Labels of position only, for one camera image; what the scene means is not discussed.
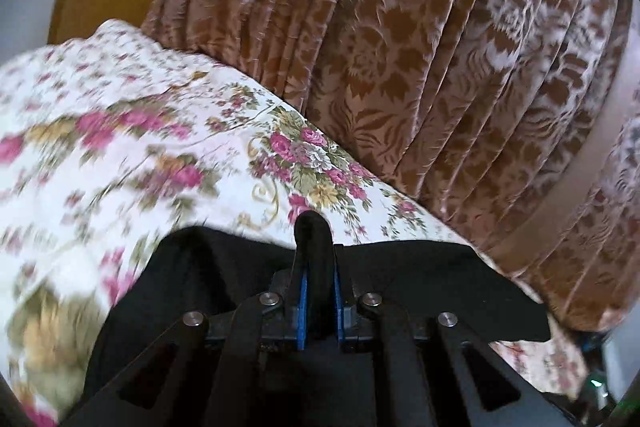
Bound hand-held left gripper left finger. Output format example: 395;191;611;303
60;259;308;427

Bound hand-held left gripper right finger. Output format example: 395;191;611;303
334;257;586;427

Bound black pants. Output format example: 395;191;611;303
82;212;551;427

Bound floral bedspread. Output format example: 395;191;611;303
0;19;588;427

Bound brown floral curtain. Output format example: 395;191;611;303
141;0;640;333

